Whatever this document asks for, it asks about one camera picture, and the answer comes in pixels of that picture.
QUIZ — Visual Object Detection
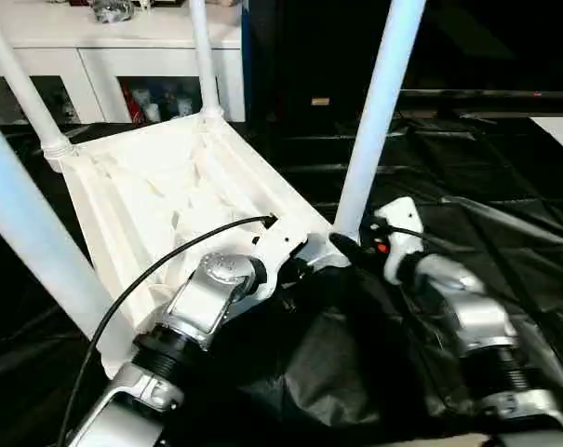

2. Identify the white plastic table top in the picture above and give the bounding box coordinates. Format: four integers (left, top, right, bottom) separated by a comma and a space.
41, 111, 353, 379

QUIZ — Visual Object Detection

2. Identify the black mat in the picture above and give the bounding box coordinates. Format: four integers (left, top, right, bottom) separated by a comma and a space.
0, 118, 563, 441

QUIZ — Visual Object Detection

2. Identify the dark metal bar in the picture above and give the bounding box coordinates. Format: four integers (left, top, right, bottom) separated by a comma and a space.
396, 88, 563, 102

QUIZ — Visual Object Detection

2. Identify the white flat board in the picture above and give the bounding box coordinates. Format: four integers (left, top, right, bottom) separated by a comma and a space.
527, 115, 563, 160

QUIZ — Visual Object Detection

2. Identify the red bottle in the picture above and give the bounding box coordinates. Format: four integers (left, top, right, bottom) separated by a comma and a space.
125, 88, 146, 123

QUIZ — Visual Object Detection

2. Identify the dark ornament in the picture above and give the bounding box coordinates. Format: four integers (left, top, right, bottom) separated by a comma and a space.
93, 0, 134, 23

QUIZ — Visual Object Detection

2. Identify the white sideboard cabinet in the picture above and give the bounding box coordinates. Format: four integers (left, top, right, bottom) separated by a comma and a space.
0, 7, 248, 126

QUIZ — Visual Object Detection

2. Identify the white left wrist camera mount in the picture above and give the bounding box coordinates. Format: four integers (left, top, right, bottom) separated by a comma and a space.
250, 223, 311, 300

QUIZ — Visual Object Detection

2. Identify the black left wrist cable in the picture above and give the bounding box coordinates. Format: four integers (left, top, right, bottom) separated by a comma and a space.
55, 212, 279, 447

